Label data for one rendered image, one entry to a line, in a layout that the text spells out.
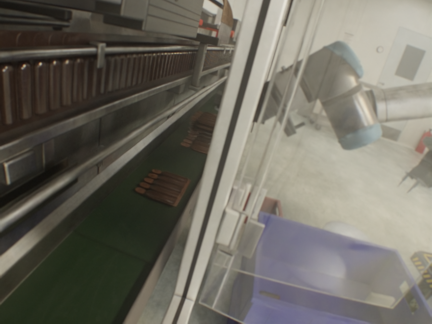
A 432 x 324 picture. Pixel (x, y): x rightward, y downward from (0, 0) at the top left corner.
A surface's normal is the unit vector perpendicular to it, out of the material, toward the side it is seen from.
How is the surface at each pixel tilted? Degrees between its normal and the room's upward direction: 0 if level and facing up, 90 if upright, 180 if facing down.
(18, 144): 90
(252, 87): 90
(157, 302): 0
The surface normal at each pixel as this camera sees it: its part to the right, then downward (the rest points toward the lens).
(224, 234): -0.21, 0.36
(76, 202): 0.91, -0.26
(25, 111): 0.75, 0.42
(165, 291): 0.23, -0.89
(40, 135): 0.95, 0.29
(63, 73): 0.35, 0.46
